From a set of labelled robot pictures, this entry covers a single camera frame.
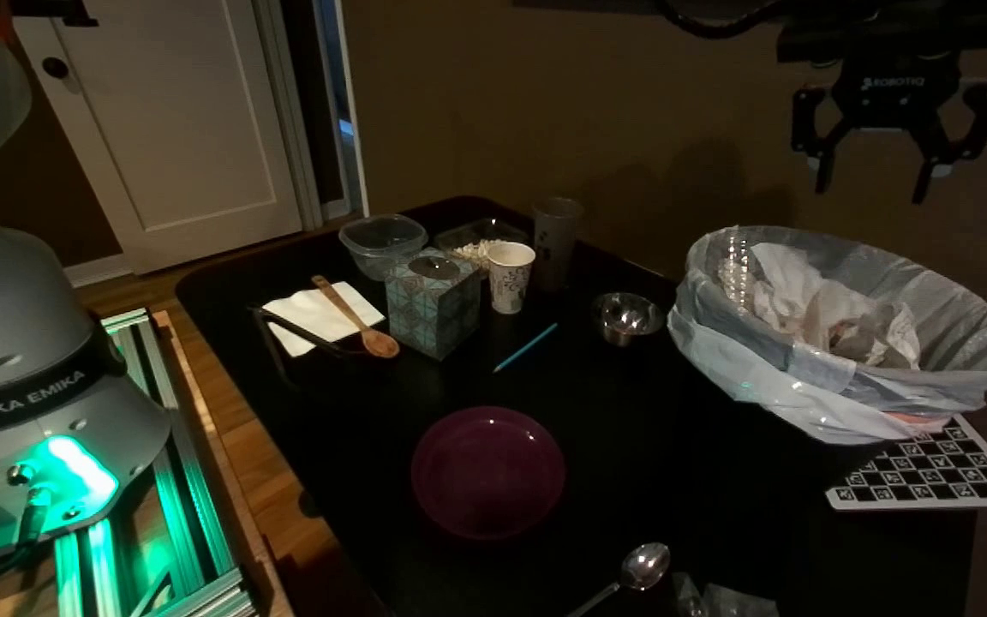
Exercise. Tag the patterned tissue box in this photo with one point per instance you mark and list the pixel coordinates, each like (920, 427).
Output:
(431, 311)

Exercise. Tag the metal spoon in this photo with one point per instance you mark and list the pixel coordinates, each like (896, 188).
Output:
(644, 568)

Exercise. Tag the crumpled white paper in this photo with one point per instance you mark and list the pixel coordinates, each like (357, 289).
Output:
(888, 337)

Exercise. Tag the purple plastic plate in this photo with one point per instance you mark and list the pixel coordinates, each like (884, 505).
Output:
(486, 475)

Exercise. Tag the clear container with cereal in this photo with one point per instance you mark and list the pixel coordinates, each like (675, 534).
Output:
(461, 240)

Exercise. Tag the small metal cup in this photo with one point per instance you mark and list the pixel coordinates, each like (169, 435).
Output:
(629, 320)

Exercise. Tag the white paper cup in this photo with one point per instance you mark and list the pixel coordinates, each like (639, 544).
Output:
(507, 280)

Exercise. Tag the black white checkerboard card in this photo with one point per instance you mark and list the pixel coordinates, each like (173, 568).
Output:
(933, 475)

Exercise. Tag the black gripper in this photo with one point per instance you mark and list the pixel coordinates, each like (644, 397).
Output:
(896, 88)

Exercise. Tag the black tongs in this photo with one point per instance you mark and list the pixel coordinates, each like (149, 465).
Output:
(293, 329)

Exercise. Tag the trash bin with white bag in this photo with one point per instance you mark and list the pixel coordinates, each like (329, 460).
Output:
(770, 380)

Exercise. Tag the thin teal pen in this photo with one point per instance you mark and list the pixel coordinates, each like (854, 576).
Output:
(526, 347)

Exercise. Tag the wooden spoon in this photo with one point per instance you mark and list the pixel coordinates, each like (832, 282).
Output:
(378, 340)

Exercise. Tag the white panel door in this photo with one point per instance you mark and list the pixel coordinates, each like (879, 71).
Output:
(186, 124)

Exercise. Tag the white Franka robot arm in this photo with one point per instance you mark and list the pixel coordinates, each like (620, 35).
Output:
(13, 320)

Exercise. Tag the clear plastic packet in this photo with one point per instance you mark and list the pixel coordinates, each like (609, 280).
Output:
(733, 602)

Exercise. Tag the wooden board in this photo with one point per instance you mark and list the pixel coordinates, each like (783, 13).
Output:
(241, 480)

